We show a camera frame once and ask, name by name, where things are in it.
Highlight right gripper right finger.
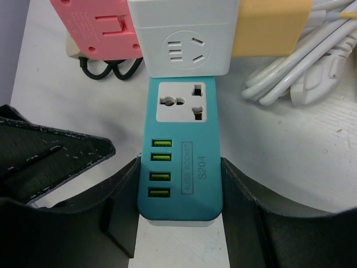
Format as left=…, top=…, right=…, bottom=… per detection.
left=221, top=158, right=356, bottom=267

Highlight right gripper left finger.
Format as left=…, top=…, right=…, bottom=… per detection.
left=1, top=158, right=140, bottom=267

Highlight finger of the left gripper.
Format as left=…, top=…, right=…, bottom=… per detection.
left=1, top=105, right=115, bottom=204

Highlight teal USB power strip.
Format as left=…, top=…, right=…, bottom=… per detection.
left=137, top=76, right=223, bottom=227

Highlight beige power strip red sockets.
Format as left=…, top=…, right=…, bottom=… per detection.
left=66, top=35, right=84, bottom=59

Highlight pink plug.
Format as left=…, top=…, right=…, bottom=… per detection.
left=50, top=0, right=142, bottom=61

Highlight white power strip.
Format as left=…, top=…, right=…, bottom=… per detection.
left=128, top=0, right=239, bottom=78

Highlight yellow charger with cable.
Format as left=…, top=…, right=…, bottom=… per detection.
left=232, top=0, right=312, bottom=58

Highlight black power cord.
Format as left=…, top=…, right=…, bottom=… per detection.
left=79, top=55, right=143, bottom=81

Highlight white coiled cord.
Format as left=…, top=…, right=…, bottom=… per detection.
left=241, top=0, right=357, bottom=107

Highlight yellow thin cable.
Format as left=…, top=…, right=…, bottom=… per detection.
left=325, top=9, right=357, bottom=22

